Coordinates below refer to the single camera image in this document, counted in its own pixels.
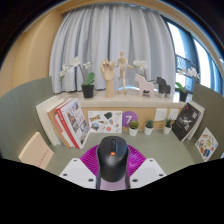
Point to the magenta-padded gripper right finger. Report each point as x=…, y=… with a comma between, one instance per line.
x=148, y=170

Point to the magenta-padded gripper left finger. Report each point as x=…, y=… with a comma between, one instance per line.
x=75, y=171

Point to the black computer mouse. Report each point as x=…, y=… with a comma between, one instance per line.
x=112, y=160

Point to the lavender mouse pad with wrist rest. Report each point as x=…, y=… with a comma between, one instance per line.
x=113, y=186

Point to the small plant in white pot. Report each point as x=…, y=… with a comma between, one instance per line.
x=133, y=131
x=148, y=131
x=167, y=130

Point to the white book with red spine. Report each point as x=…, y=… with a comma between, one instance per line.
x=61, y=131

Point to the beige book with red lettering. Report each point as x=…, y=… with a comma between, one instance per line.
x=35, y=151

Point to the tall red book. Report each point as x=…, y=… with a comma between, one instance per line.
x=65, y=123

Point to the white picture-cover book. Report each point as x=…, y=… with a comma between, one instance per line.
x=76, y=121

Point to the tan brown book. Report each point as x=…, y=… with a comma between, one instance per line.
x=55, y=125

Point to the round purple number sticker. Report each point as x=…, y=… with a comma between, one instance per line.
x=129, y=119

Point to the white sticker sheet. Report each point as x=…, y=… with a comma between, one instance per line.
x=105, y=121

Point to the black magazine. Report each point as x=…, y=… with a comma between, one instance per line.
x=185, y=121

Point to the colourful sticker card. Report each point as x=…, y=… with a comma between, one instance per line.
x=206, y=145

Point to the light wooden desk ledge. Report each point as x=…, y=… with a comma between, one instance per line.
x=146, y=103

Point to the green desk partition panel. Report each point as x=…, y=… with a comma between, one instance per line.
x=211, y=106
x=20, y=113

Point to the white orchid in black pot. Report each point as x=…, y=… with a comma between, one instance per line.
x=140, y=64
x=88, y=91
x=183, y=96

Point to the pink wooden horse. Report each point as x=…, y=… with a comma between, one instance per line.
x=145, y=86

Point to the black wooden horse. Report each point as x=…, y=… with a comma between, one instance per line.
x=164, y=86

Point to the wooden hand model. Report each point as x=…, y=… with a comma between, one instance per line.
x=108, y=76

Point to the wooden artist mannequin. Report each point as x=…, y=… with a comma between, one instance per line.
x=122, y=70

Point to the window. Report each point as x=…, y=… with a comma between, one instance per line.
x=200, y=60

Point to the grey curtain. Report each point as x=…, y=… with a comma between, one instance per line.
x=110, y=33

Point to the white wall socket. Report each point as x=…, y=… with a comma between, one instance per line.
x=173, y=114
x=161, y=114

